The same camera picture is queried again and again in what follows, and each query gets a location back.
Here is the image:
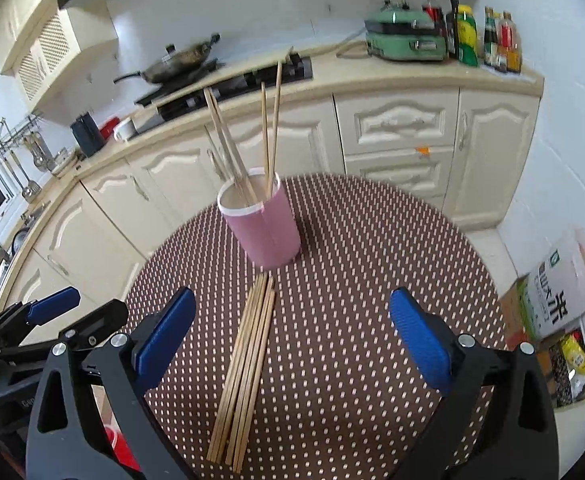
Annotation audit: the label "bunch of wooden chopsticks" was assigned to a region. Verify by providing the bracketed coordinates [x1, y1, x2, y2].
[206, 274, 277, 473]

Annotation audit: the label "red plastic bucket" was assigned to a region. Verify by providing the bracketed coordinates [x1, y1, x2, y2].
[103, 422, 141, 472]

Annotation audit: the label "black glass gas stove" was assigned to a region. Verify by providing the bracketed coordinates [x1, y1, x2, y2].
[133, 55, 313, 122]

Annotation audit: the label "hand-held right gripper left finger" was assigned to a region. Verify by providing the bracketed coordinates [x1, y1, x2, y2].
[25, 287, 196, 480]

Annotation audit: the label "brown polka dot tablecloth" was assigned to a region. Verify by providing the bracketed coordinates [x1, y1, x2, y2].
[122, 172, 511, 480]

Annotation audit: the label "cream lattice door wall cabinet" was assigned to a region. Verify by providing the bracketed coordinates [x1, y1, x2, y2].
[0, 7, 119, 111]

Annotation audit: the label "yellow green plastic bottle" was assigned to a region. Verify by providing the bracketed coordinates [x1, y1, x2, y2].
[455, 5, 480, 67]

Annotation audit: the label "white rice bag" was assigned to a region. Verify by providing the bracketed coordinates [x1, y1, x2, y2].
[527, 230, 585, 339]

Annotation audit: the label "steel kitchen sink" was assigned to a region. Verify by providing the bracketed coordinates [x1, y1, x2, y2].
[8, 200, 52, 257]

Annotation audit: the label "cardboard box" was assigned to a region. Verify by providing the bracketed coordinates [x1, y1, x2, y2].
[500, 275, 539, 352]

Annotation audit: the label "dark soy sauce bottle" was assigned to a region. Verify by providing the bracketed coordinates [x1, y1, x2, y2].
[483, 6, 499, 63]

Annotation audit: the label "dark glass bottle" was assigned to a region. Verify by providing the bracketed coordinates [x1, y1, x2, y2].
[445, 0, 461, 60]

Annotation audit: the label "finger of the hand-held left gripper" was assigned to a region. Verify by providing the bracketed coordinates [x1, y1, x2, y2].
[0, 298, 130, 367]
[0, 286, 81, 357]

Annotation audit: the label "white mug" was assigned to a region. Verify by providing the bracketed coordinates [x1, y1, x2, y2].
[113, 117, 138, 142]

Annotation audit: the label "pink cylindrical cup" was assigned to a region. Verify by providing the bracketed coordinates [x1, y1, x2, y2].
[217, 167, 302, 269]

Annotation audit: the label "clear bottle with red label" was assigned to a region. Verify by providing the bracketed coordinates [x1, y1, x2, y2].
[500, 11, 518, 51]

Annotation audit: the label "yellow packet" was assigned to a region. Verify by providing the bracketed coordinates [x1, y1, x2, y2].
[560, 335, 585, 376]

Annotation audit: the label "black kettle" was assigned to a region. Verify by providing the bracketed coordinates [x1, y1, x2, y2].
[70, 112, 106, 157]

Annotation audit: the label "green electric cooker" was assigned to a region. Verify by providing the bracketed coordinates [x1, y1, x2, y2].
[364, 2, 448, 62]

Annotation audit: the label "stacked small bowls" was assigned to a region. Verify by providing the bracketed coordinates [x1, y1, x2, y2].
[47, 147, 78, 176]

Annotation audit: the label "hanging metal ladles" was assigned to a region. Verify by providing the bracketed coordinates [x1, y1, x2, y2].
[5, 150, 44, 204]

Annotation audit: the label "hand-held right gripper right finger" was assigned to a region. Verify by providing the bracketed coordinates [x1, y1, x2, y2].
[389, 287, 559, 480]

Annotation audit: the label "dark metal wok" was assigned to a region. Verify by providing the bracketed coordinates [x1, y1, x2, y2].
[113, 34, 222, 85]

